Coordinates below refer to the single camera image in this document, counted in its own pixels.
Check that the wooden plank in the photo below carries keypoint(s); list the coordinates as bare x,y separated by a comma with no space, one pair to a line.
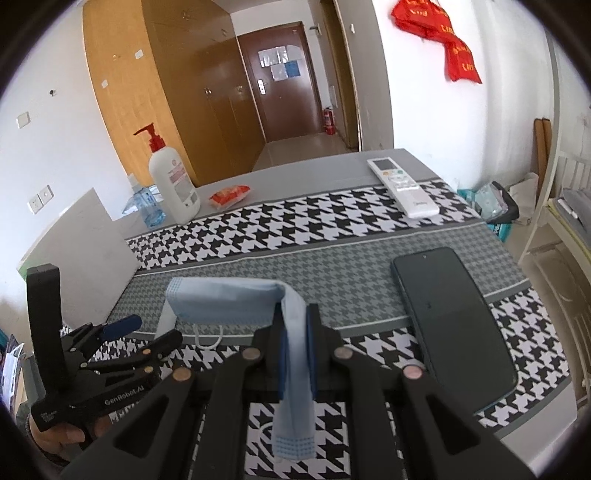
541,147

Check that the person's left hand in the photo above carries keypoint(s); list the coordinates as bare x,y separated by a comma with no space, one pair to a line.
60,438

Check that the white remote control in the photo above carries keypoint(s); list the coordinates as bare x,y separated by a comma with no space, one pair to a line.
401,184

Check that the paper notices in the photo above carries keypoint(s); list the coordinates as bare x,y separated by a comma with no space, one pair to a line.
279,62

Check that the black smartphone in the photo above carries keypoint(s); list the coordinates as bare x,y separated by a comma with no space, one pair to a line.
448,323

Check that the white wall plate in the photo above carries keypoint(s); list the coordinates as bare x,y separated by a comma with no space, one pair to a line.
24,120

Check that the white wall socket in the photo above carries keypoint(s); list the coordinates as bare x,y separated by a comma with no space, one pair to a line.
34,204

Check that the clear plastic water bottle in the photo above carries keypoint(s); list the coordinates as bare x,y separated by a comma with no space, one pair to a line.
147,203

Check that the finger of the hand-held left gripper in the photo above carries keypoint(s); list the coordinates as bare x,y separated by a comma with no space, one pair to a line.
122,325
164,341

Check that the white pump bottle red top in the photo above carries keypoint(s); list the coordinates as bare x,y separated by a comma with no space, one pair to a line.
173,184

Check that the dark brown door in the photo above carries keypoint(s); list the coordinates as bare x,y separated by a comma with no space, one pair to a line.
286,106

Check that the white wall switch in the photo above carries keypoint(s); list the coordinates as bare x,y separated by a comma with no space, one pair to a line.
46,194

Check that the red fire extinguisher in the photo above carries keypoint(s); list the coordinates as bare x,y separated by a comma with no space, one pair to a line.
328,121

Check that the red snack packet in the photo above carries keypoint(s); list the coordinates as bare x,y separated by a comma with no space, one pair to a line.
229,195

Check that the black trash bin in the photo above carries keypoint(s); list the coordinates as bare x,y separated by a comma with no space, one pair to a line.
489,198

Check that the white metal bed frame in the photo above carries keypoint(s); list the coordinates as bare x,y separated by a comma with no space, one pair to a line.
570,170

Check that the printed paper sheets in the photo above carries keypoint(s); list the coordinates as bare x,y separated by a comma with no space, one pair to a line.
9,364

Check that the blue face mask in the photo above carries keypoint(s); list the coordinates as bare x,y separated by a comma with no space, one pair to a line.
221,300

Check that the wooden wardrobe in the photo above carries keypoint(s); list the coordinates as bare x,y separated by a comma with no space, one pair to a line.
184,92

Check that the white foam box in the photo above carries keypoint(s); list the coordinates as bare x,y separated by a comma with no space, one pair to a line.
83,258

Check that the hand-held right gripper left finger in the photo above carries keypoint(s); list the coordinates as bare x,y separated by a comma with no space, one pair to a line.
280,364

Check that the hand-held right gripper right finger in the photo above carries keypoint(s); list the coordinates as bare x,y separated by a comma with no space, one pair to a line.
311,360

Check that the wooden door frame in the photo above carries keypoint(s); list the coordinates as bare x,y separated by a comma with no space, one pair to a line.
344,92

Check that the black white houndstooth tablecloth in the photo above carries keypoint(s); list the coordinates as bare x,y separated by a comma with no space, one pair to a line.
323,258

